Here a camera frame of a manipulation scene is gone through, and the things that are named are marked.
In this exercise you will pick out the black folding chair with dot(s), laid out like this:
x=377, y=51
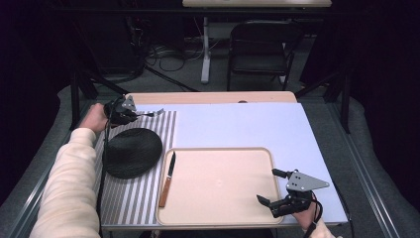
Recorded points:
x=261, y=49

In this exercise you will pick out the beige plastic tray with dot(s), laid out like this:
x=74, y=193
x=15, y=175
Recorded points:
x=218, y=185

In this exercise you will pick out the grey striped placemat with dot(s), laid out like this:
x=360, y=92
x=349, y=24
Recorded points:
x=132, y=198

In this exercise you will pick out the metal fork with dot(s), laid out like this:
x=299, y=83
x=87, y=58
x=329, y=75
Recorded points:
x=159, y=111

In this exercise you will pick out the beige desk with white leg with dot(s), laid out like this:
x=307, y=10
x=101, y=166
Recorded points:
x=206, y=49

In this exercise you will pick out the white table sheet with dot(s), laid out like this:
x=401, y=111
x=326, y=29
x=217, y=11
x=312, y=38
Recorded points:
x=237, y=129

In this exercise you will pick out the black metal stand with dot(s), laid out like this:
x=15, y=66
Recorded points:
x=75, y=99
x=345, y=99

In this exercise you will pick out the black round plate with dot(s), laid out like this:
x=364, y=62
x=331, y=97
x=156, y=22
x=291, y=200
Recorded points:
x=132, y=153

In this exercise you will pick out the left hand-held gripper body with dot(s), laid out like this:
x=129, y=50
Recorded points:
x=119, y=112

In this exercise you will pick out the person's right hand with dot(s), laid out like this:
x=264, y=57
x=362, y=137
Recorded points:
x=308, y=216

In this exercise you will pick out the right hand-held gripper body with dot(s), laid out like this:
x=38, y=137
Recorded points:
x=302, y=183

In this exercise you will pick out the person's left hand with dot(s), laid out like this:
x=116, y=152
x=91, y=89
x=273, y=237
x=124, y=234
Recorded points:
x=94, y=119

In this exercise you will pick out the aluminium frame rail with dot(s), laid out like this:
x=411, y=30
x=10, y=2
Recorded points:
x=36, y=195
x=363, y=165

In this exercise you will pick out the black equipment cabinet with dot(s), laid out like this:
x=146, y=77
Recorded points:
x=109, y=43

